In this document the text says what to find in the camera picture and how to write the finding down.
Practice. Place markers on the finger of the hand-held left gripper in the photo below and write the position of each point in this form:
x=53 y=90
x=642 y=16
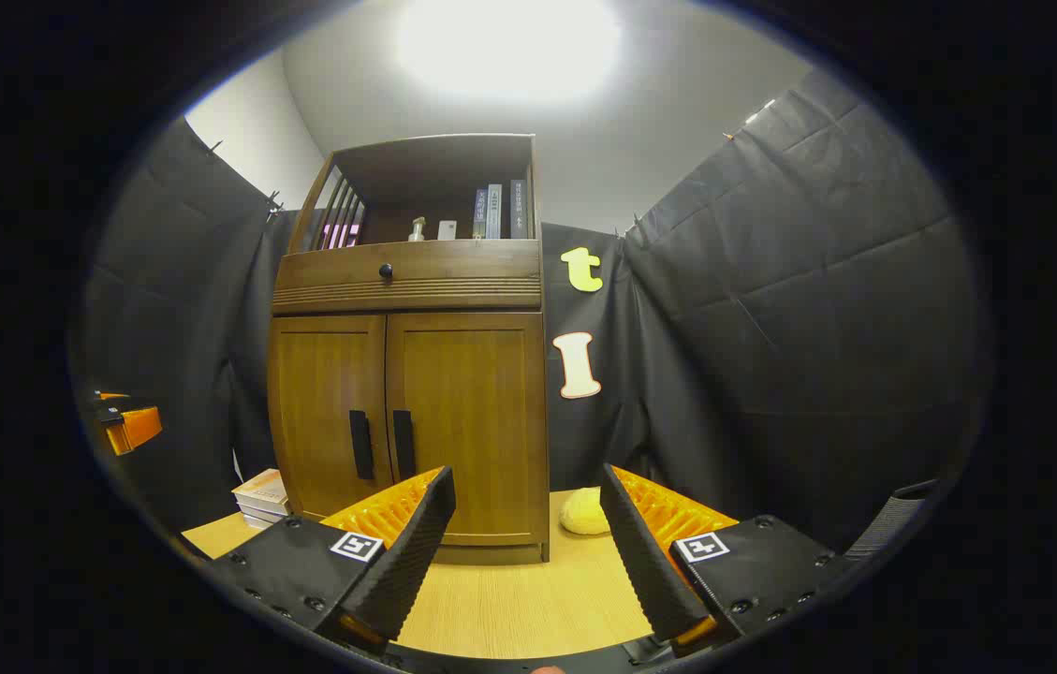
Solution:
x=139 y=426

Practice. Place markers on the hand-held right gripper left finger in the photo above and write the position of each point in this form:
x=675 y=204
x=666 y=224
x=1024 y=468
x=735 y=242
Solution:
x=411 y=562

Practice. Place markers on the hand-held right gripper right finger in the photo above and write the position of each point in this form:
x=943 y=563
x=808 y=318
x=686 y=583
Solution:
x=645 y=562

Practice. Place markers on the wooden shoe cabinet door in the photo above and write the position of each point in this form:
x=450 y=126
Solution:
x=317 y=402
x=481 y=402

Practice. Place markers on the wooden double-door shoe cabinet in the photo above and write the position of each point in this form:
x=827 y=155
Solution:
x=416 y=173

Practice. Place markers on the wooden cabinet drawer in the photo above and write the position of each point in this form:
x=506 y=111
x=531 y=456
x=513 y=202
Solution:
x=462 y=271

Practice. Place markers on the pale yellow plush ball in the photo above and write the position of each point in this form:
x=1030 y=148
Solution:
x=584 y=515

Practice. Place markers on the pale paperback book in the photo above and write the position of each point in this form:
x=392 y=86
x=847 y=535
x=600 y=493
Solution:
x=263 y=489

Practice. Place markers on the thin white book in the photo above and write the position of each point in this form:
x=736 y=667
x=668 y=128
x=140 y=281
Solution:
x=264 y=511
x=266 y=521

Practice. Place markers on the black backdrop cloth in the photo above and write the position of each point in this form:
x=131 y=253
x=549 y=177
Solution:
x=818 y=328

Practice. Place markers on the pale pump bottle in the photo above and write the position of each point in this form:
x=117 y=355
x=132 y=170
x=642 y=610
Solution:
x=417 y=231

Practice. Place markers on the small white box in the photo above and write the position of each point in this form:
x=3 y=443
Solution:
x=447 y=230

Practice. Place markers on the blue-grey book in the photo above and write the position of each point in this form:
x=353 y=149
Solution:
x=480 y=213

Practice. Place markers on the light grey book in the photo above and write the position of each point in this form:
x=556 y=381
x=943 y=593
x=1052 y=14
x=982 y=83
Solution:
x=493 y=211

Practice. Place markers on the large ceiling light panel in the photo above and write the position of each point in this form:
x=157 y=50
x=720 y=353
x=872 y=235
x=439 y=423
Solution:
x=509 y=47

